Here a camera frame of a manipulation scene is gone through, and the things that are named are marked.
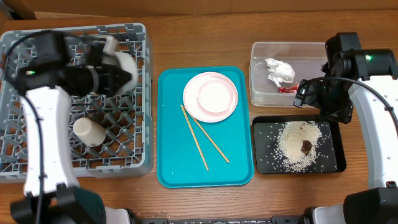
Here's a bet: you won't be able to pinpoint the white paper cup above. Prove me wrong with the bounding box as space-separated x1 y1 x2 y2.
72 118 106 147

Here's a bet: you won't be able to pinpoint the red snack wrapper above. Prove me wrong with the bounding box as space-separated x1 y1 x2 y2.
278 84 299 93

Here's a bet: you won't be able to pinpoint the white napkin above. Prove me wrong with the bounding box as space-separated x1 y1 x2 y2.
265 58 295 88

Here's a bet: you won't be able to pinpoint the grey shallow bowl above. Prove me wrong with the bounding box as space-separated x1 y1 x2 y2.
102 35 139 95

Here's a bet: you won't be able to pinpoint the small pink bowl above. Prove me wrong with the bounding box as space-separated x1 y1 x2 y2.
197 78 237 113

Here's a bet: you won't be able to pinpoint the large white round plate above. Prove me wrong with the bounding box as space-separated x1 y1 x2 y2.
183 72 239 123

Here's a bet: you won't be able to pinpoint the grey plastic dish rack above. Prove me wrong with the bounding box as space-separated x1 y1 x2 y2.
1 23 153 183

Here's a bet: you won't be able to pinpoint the clear plastic waste bin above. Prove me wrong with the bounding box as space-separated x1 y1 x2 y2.
249 42 327 107

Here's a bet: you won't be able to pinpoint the white rice pile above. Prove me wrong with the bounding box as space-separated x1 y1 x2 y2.
257 120 331 173

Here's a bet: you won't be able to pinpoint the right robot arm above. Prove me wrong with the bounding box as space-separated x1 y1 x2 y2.
293 32 397 224

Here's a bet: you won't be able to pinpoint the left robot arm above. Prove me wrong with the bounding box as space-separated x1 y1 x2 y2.
4 30 139 223

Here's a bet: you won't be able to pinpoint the brown food scrap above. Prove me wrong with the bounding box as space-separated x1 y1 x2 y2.
301 140 312 156

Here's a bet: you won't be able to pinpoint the teal plastic serving tray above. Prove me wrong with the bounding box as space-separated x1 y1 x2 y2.
157 66 254 188

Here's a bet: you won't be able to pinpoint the black rectangular tray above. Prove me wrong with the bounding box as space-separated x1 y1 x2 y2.
252 114 346 174

